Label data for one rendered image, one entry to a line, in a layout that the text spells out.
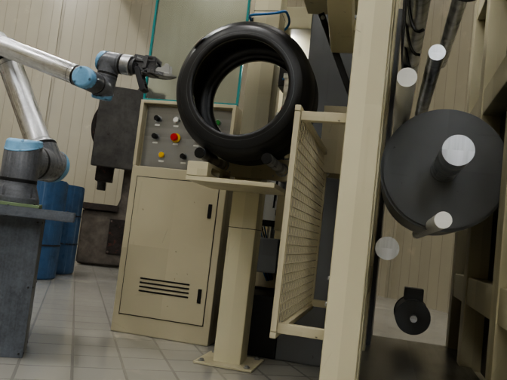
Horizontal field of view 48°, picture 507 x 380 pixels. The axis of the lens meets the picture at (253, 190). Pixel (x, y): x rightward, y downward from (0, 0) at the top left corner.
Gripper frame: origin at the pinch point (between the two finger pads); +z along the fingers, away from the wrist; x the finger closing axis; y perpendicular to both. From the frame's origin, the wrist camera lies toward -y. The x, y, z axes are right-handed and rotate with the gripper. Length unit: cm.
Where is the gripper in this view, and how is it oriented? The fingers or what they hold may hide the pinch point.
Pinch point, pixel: (173, 78)
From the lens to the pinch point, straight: 253.6
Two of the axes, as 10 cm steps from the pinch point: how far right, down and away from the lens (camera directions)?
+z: 9.5, 2.2, -2.4
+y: 2.3, -9.7, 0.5
